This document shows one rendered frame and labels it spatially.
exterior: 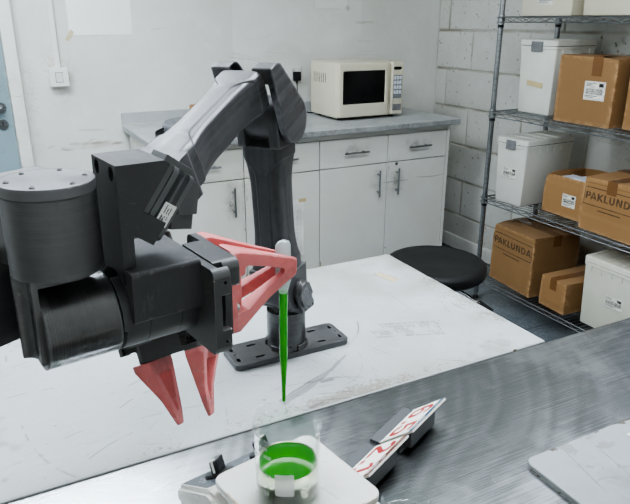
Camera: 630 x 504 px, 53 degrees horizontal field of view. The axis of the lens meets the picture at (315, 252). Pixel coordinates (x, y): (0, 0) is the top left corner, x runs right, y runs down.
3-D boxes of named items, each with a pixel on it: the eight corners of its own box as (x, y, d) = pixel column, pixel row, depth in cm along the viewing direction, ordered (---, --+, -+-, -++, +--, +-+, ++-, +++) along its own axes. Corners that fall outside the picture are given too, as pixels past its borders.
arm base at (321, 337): (350, 300, 104) (330, 285, 110) (234, 326, 95) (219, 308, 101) (349, 344, 107) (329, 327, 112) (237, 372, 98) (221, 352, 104)
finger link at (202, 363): (222, 415, 65) (197, 326, 65) (157, 434, 65) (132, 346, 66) (238, 403, 71) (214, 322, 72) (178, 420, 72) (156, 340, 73)
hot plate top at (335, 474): (211, 484, 63) (210, 476, 63) (308, 438, 70) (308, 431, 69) (280, 561, 54) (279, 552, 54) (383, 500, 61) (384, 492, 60)
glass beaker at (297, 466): (336, 502, 60) (337, 425, 57) (280, 534, 56) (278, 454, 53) (291, 464, 65) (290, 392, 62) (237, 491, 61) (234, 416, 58)
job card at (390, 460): (323, 483, 75) (324, 453, 73) (365, 444, 81) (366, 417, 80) (368, 505, 71) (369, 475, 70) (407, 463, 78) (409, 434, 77)
